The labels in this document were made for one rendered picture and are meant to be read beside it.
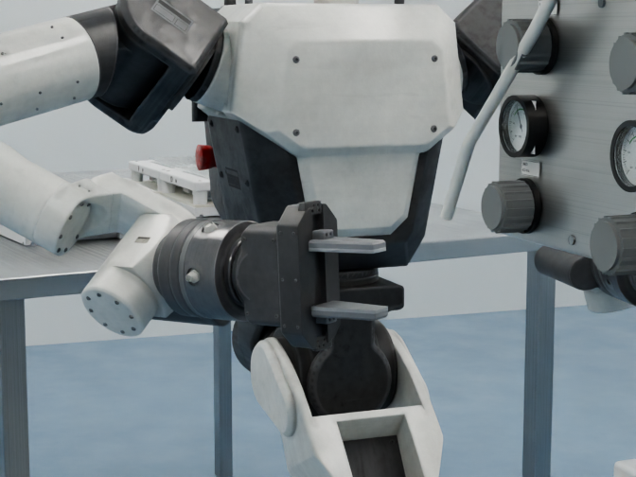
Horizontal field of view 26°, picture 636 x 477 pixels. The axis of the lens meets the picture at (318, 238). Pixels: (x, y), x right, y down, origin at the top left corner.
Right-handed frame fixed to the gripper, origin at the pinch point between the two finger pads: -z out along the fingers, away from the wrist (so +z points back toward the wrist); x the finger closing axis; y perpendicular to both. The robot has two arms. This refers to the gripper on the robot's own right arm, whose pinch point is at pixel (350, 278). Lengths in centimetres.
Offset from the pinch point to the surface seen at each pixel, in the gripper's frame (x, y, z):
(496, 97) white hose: -14.9, 18.7, -24.6
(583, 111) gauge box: -14.0, 19.5, -30.7
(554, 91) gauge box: -15.2, 17.8, -28.0
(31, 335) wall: 83, -277, 359
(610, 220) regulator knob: -8.5, 25.0, -34.8
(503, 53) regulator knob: -17.5, 19.1, -25.4
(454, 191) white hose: -9.0, 16.2, -20.1
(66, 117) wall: -4, -290, 345
